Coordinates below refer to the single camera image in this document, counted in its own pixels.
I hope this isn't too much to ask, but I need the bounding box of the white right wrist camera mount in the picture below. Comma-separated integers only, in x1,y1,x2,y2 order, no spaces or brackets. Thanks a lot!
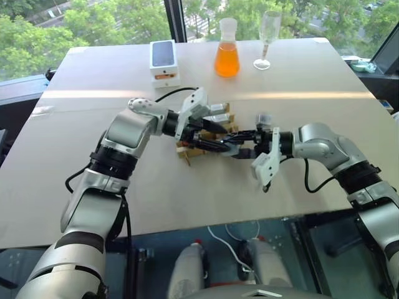
251,126,281,194

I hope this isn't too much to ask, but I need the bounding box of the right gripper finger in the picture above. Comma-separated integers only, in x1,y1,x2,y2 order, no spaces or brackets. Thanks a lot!
224,129,259,145
228,147,259,160

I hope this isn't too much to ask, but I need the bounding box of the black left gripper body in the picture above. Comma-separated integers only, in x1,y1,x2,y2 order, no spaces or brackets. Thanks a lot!
180,120,208,149

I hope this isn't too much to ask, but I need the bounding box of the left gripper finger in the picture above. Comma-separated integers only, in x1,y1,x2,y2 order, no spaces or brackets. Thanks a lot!
201,118,228,135
193,138,233,154

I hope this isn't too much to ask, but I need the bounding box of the grey robot torso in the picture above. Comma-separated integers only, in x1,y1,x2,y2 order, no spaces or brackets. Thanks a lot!
192,281,322,299

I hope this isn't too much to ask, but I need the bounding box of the white rounded robot leg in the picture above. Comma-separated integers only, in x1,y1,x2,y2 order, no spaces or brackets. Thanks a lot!
167,240,209,299
248,237,294,289

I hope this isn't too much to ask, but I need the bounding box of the flask with orange liquid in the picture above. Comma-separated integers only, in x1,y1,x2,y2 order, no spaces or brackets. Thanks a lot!
214,17,243,78

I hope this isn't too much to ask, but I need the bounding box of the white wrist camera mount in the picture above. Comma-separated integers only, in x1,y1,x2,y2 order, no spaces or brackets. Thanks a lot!
174,87,209,140
251,126,281,194

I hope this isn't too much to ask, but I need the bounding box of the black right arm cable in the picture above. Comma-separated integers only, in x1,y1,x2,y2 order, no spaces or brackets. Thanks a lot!
303,156,340,194

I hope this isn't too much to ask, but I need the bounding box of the white phone box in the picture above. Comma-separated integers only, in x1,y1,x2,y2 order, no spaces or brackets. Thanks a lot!
149,39,182,90

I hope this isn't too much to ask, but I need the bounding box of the white cable under table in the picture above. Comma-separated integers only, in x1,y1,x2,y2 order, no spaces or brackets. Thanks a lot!
206,221,262,283

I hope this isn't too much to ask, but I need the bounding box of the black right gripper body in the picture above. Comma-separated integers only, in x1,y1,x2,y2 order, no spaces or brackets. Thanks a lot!
253,128,276,155

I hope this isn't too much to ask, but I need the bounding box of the dark window frame post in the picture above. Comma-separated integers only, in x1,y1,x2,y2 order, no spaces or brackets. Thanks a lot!
163,0,188,44

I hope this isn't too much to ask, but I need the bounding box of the clear champagne glass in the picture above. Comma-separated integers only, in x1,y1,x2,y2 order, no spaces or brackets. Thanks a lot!
252,11,282,70

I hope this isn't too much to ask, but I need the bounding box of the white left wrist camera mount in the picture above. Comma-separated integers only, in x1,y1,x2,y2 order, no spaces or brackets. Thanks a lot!
174,87,209,140

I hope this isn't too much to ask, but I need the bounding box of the small silver camera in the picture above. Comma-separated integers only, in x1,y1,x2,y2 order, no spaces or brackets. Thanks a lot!
254,113,274,129

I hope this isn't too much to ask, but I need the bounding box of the dark low cabinet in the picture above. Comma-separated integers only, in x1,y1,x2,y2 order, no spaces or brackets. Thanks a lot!
0,73,51,163

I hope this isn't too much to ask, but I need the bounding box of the pale teal packet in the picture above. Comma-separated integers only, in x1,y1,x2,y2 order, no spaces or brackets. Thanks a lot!
348,60,378,74

